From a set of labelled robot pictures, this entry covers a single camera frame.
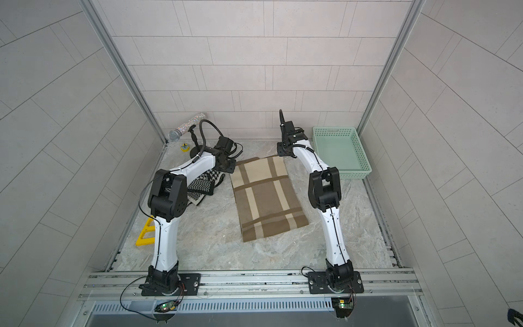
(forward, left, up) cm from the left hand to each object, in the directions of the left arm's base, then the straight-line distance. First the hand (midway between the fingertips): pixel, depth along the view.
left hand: (233, 164), depth 103 cm
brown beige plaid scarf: (-20, -17, -1) cm, 27 cm away
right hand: (+7, -26, +5) cm, 28 cm away
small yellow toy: (+12, +29, -1) cm, 31 cm away
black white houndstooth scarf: (-14, +12, +1) cm, 18 cm away
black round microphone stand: (+9, +21, +1) cm, 23 cm away
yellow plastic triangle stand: (-32, +32, -1) cm, 45 cm away
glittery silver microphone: (0, +23, +20) cm, 30 cm away
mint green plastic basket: (+11, -58, +1) cm, 59 cm away
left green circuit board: (-58, +14, 0) cm, 60 cm away
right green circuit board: (-58, -44, -2) cm, 73 cm away
